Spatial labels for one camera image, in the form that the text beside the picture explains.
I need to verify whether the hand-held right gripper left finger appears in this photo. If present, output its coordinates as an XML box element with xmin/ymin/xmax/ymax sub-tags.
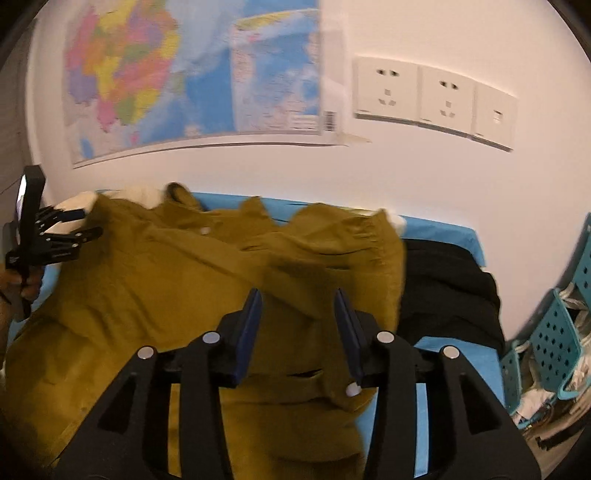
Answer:
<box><xmin>53</xmin><ymin>288</ymin><xmax>264</xmax><ymax>480</ymax></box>

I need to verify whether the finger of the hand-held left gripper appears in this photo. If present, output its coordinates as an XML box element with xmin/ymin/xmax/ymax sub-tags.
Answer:
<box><xmin>39</xmin><ymin>209</ymin><xmax>86</xmax><ymax>227</ymax></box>
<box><xmin>44</xmin><ymin>226</ymin><xmax>103</xmax><ymax>261</ymax></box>

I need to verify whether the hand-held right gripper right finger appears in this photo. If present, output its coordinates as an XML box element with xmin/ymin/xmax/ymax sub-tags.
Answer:
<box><xmin>333</xmin><ymin>288</ymin><xmax>541</xmax><ymax>480</ymax></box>

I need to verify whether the olive green shirt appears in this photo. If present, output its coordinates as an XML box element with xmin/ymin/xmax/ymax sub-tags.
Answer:
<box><xmin>0</xmin><ymin>182</ymin><xmax>407</xmax><ymax>480</ymax></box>

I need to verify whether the person's left hand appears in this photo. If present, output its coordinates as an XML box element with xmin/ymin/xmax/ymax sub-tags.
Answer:
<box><xmin>0</xmin><ymin>271</ymin><xmax>42</xmax><ymax>301</ymax></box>

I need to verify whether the black garment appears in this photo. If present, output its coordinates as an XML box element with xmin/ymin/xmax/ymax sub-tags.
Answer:
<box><xmin>397</xmin><ymin>237</ymin><xmax>506</xmax><ymax>354</ymax></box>

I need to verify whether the blue bed sheet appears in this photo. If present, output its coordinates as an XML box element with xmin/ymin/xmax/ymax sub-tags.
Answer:
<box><xmin>9</xmin><ymin>189</ymin><xmax>509</xmax><ymax>480</ymax></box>

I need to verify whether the teal plastic basket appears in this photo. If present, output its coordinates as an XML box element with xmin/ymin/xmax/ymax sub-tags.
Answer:
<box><xmin>529</xmin><ymin>288</ymin><xmax>591</xmax><ymax>402</ymax></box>
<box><xmin>500</xmin><ymin>348</ymin><xmax>525</xmax><ymax>414</ymax></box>
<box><xmin>573</xmin><ymin>212</ymin><xmax>591</xmax><ymax>289</ymax></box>

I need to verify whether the teal perforated storage rack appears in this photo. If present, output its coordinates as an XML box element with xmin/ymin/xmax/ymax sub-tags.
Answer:
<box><xmin>510</xmin><ymin>281</ymin><xmax>591</xmax><ymax>430</ymax></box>

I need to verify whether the colourful wall map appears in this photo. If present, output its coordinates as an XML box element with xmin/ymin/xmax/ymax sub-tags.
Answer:
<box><xmin>62</xmin><ymin>0</ymin><xmax>370</xmax><ymax>169</ymax></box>

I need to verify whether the white wall power socket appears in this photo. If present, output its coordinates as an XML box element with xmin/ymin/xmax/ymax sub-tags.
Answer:
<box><xmin>353</xmin><ymin>55</ymin><xmax>422</xmax><ymax>123</ymax></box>
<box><xmin>418</xmin><ymin>65</ymin><xmax>476</xmax><ymax>134</ymax></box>

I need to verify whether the white wall network socket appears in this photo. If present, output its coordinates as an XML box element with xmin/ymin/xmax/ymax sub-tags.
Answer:
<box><xmin>471</xmin><ymin>85</ymin><xmax>519</xmax><ymax>152</ymax></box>

